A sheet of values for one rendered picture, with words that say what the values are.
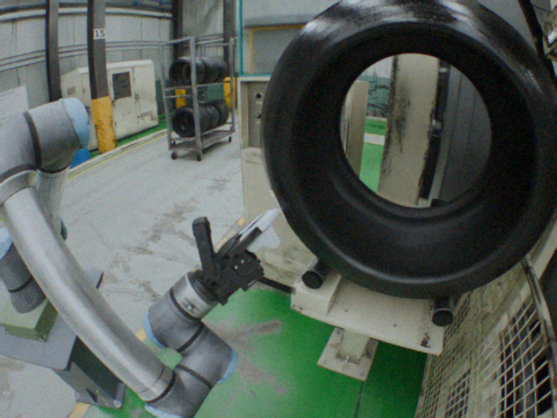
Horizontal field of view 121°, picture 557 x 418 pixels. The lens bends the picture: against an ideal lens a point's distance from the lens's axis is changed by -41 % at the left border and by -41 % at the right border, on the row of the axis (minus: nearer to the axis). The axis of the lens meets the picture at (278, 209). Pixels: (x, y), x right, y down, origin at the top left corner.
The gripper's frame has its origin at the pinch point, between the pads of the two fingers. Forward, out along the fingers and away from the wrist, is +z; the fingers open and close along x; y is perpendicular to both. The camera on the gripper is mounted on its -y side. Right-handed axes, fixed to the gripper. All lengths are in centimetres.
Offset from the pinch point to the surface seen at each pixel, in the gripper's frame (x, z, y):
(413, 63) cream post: -5, 52, -3
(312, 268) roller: 0.1, -1.7, 14.5
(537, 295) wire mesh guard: 30, 26, 39
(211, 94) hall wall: -1033, 128, -304
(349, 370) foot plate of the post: -44, -26, 98
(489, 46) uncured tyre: 29.7, 33.2, -3.4
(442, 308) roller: 16.4, 11.4, 32.4
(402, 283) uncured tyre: 13.9, 8.3, 21.8
